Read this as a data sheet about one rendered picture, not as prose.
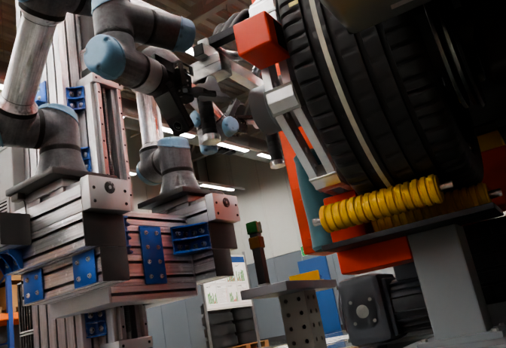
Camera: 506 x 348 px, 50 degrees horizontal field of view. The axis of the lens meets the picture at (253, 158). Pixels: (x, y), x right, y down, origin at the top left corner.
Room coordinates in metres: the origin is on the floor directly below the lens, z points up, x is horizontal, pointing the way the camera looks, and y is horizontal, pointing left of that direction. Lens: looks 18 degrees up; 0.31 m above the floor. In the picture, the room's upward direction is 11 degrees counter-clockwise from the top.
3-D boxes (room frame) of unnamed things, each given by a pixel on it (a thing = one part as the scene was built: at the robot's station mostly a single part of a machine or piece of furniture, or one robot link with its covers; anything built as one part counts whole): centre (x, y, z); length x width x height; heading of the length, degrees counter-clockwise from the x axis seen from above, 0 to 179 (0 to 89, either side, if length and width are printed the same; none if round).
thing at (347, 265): (1.23, -0.23, 0.48); 0.16 x 0.12 x 0.17; 63
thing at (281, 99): (1.25, -0.20, 0.85); 0.54 x 0.07 x 0.54; 153
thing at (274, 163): (1.50, -0.07, 0.83); 0.04 x 0.04 x 0.16
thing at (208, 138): (1.20, 0.09, 0.83); 0.04 x 0.04 x 0.16
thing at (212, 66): (1.19, 0.06, 0.93); 0.09 x 0.05 x 0.05; 63
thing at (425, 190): (1.09, -0.23, 0.51); 0.29 x 0.06 x 0.06; 63
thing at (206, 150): (2.17, 0.16, 1.12); 0.11 x 0.08 x 0.11; 42
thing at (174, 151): (1.91, 0.29, 0.98); 0.13 x 0.12 x 0.14; 42
